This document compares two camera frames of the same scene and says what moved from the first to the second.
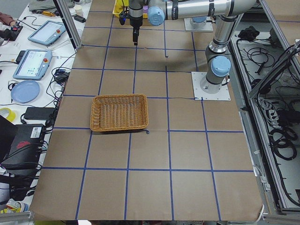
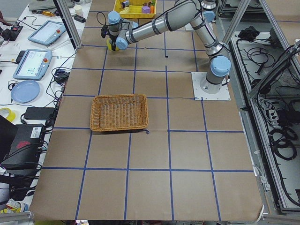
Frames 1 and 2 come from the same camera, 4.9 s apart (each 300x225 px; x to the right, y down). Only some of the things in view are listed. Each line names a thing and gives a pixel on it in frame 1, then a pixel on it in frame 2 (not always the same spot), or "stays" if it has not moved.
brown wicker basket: (118, 112) stays
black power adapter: (39, 113) stays
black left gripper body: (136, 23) to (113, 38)
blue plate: (25, 91) stays
